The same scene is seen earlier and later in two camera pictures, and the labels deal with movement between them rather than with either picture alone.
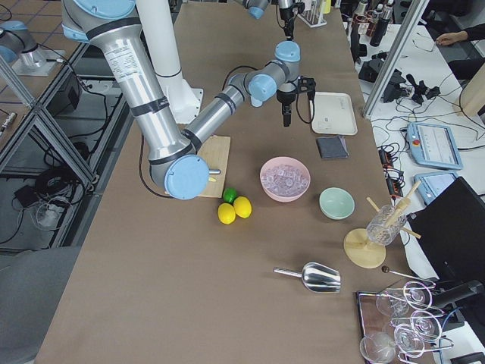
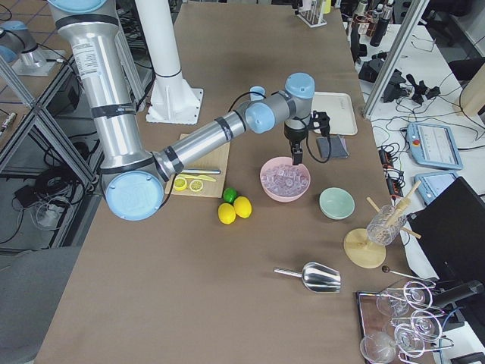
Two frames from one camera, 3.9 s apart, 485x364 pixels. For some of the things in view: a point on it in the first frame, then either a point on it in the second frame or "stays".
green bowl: x=336 y=203 stays
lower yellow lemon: x=226 y=213 stays
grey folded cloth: x=333 y=147 stays
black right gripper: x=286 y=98 → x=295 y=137
